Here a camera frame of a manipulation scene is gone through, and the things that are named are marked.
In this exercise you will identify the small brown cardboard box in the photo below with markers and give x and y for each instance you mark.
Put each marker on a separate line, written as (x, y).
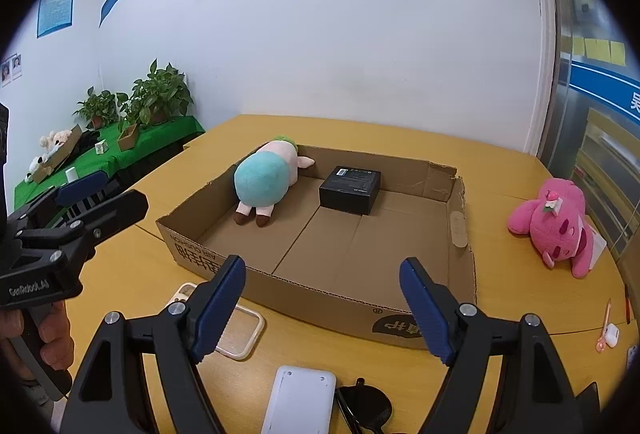
(128, 138)

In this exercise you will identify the pink pen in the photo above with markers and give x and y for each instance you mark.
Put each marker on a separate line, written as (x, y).
(606, 314)

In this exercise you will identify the white power bank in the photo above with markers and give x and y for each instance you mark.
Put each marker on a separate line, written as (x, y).
(300, 401)

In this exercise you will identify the white earbuds case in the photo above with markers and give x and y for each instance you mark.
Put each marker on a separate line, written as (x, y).
(611, 336)

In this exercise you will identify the white paper sheet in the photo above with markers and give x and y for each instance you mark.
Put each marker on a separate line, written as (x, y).
(599, 246)

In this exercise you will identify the large cardboard box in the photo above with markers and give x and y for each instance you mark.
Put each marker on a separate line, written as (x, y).
(325, 244)

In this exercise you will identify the teal pink green-haired plush toy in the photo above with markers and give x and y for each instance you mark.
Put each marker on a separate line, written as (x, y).
(260, 179)

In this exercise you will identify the wooden desktop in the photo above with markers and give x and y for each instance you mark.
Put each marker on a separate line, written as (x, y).
(525, 304)

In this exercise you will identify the black glasses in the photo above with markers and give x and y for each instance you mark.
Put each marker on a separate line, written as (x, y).
(367, 406)

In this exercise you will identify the clear phone case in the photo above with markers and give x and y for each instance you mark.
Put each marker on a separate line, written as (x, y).
(235, 331)

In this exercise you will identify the small black box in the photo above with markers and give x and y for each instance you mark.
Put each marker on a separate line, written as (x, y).
(350, 194)

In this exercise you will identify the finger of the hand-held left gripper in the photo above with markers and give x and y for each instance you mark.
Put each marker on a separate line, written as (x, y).
(120, 209)
(82, 186)

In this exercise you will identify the green cloth covered table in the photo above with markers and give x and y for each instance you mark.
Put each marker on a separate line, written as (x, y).
(150, 134)

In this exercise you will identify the orange pen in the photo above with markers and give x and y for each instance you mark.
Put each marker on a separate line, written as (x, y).
(626, 304)

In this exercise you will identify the glass door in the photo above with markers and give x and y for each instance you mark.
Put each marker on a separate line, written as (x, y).
(590, 139)

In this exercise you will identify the small white carton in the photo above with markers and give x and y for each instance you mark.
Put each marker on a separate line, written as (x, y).
(100, 147)

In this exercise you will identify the long brown cardboard box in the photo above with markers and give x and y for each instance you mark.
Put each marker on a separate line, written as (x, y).
(62, 154)

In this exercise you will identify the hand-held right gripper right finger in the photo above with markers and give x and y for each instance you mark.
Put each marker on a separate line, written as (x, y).
(425, 309)

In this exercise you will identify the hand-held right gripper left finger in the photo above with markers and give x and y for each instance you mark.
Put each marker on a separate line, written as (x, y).
(220, 309)

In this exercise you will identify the person's left hand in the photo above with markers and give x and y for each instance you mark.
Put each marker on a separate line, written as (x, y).
(55, 339)

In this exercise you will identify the white photo notice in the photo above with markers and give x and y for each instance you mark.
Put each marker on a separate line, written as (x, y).
(16, 68)

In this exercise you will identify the yellow sticky note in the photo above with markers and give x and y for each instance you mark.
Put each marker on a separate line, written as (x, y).
(618, 53)
(578, 46)
(597, 49)

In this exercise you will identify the large potted green plant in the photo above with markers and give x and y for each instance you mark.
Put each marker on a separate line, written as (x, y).
(160, 89)

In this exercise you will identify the white plush toy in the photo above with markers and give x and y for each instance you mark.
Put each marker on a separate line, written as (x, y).
(56, 138)
(37, 163)

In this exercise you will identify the blue banner strip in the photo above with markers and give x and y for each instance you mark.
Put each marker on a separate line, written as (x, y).
(605, 89)

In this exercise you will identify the blue wall poster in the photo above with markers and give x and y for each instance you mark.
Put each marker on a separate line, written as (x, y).
(56, 5)

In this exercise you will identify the small potted green plant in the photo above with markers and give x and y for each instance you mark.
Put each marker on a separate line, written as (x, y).
(97, 106)

